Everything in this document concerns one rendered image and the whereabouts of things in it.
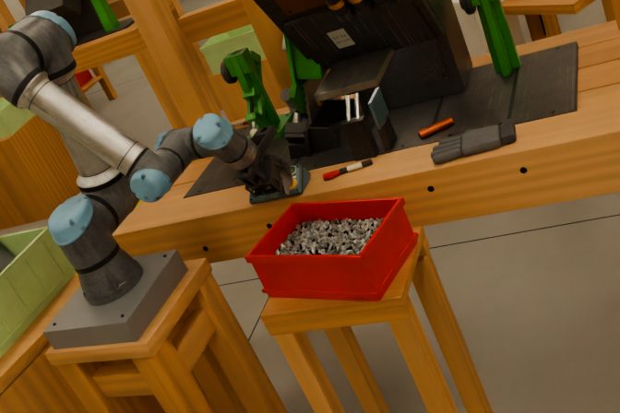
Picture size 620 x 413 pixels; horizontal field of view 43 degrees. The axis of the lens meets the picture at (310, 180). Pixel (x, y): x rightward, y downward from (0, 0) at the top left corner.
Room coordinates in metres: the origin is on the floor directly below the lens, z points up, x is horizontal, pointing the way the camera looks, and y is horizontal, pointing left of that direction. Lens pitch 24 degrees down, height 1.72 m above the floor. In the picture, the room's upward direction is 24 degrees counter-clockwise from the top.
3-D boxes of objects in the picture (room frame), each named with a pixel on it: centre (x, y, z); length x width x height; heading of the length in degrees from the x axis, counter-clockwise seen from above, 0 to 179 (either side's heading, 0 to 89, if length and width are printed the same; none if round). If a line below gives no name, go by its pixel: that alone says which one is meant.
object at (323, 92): (1.91, -0.25, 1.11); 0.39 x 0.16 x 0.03; 152
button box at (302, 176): (1.86, 0.08, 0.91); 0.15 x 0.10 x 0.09; 62
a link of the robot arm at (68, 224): (1.74, 0.54, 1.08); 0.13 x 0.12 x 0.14; 148
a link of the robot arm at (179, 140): (1.68, 0.23, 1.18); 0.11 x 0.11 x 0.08; 58
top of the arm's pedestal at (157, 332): (1.74, 0.54, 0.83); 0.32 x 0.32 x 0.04; 60
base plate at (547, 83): (2.04, -0.23, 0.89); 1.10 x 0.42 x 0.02; 62
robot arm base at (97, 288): (1.74, 0.54, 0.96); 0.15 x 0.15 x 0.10
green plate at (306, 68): (2.02, -0.14, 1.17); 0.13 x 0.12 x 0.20; 62
